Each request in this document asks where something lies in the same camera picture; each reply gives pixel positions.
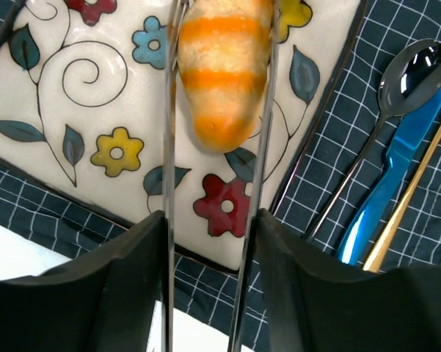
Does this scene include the blue knife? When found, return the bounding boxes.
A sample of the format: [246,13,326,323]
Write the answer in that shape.
[335,87,441,265]

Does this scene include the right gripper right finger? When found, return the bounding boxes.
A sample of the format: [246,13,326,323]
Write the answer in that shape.
[255,210,441,351]

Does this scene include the dark metallic spoon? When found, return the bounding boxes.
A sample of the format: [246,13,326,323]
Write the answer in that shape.
[302,39,441,243]

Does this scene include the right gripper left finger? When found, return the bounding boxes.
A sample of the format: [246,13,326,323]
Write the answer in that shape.
[0,210,164,351]

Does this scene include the metal tongs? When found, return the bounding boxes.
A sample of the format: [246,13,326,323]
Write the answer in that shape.
[161,1,280,351]

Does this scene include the square floral ceramic plate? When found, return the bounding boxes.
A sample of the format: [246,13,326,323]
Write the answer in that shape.
[0,1,366,272]

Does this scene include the striped orange bread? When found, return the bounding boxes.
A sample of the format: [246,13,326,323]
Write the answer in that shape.
[178,1,274,153]

